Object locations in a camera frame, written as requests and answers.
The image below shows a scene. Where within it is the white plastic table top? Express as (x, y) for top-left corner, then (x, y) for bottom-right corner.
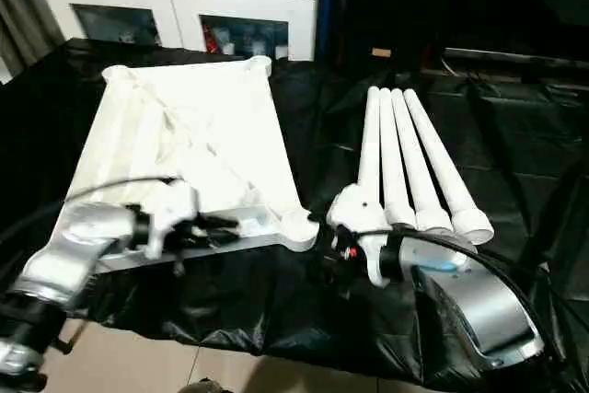
(57, 55), (321, 273)

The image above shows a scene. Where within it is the white plastic table leg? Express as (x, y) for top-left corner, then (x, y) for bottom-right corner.
(390, 87), (455, 233)
(356, 86), (384, 196)
(377, 87), (418, 231)
(403, 88), (494, 246)

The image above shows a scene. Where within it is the dark round robot part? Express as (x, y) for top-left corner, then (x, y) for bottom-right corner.
(183, 376), (222, 393)

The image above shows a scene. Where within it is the black metal stand leg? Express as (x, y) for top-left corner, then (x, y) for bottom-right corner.
(54, 318), (88, 355)

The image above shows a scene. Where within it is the black cloth mat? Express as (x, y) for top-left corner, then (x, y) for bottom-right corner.
(0, 36), (589, 393)

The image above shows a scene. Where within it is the white cabinet with glass doors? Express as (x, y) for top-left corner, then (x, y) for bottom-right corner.
(31, 0), (323, 63)

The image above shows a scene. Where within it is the blue vertical panel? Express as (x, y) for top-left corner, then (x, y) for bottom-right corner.
(317, 0), (332, 63)

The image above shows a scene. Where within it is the grey curtain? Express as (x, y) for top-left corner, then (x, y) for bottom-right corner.
(0, 0), (68, 86)

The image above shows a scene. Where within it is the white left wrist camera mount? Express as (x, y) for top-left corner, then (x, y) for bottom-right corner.
(137, 179), (202, 260)

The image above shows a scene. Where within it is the dark metal rail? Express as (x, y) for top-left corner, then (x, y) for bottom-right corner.
(444, 46), (589, 73)

